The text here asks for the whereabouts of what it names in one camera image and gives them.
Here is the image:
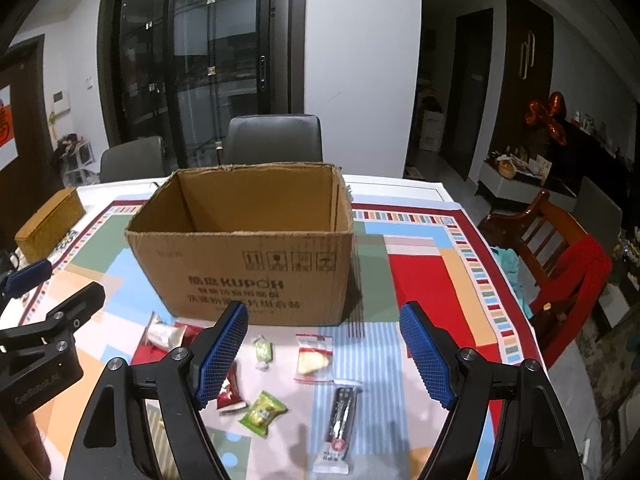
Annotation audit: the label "red foil balloons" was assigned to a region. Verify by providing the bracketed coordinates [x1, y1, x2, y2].
[525, 91, 568, 147]

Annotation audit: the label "dark hallway door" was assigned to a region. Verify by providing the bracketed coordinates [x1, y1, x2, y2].
[442, 10, 496, 181]

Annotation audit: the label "grey dining chair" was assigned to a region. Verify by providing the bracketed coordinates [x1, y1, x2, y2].
[222, 114, 323, 166]
[99, 136, 166, 183]
[575, 176, 623, 246]

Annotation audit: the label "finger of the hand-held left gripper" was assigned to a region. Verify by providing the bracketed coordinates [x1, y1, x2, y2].
[0, 259, 54, 306]
[0, 282, 107, 362]

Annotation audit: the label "dark wardrobe door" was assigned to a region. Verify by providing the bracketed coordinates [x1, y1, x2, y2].
[500, 0, 556, 126]

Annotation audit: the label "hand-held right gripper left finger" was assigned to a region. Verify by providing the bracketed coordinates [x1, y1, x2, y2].
[62, 301, 249, 480]

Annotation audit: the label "sliding glass door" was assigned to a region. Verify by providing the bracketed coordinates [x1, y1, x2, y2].
[97, 0, 308, 161]

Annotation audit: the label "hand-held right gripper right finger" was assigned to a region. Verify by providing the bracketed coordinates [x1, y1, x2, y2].
[398, 301, 586, 480]

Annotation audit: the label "silver snack packet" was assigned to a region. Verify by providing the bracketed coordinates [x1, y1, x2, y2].
[141, 311, 187, 351]

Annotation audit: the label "green snack packet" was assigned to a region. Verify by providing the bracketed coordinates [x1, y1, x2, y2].
[237, 391, 289, 436]

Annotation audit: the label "brown cardboard box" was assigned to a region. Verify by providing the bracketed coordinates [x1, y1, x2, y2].
[125, 161, 355, 328]

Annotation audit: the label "white storage rack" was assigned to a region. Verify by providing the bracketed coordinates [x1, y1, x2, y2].
[55, 132, 98, 186]

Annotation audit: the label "clear yellow cracker packet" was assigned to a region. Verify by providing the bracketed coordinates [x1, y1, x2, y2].
[294, 332, 335, 384]

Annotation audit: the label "colourful patterned tablecloth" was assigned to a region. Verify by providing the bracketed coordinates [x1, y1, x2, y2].
[20, 200, 543, 480]

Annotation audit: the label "black snack bar packet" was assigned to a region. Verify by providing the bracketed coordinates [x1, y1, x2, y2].
[312, 380, 363, 476]

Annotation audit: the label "brown wooden chair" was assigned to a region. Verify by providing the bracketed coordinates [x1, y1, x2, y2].
[477, 190, 613, 356]

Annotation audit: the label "small green candy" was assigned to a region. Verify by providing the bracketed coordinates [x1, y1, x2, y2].
[251, 335, 275, 372]

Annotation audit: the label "red cloth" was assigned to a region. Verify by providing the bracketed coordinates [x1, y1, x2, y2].
[530, 235, 613, 346]

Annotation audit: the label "red and white door poster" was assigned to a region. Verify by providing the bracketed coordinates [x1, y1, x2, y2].
[0, 85, 21, 171]

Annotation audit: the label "white low cabinet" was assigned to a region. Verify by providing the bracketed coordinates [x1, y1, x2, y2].
[477, 157, 581, 211]

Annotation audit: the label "white carton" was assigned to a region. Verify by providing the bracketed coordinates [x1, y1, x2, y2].
[419, 110, 445, 152]

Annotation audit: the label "dark sideboard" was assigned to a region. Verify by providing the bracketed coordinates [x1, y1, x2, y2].
[550, 120, 640, 201]

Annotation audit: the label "teal cloth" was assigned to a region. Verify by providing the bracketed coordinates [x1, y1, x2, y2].
[492, 247, 531, 318]

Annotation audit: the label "dark wooden door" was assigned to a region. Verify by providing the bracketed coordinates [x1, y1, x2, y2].
[0, 35, 56, 196]

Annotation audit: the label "woven wicker box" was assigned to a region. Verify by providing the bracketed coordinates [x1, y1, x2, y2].
[14, 187, 86, 259]

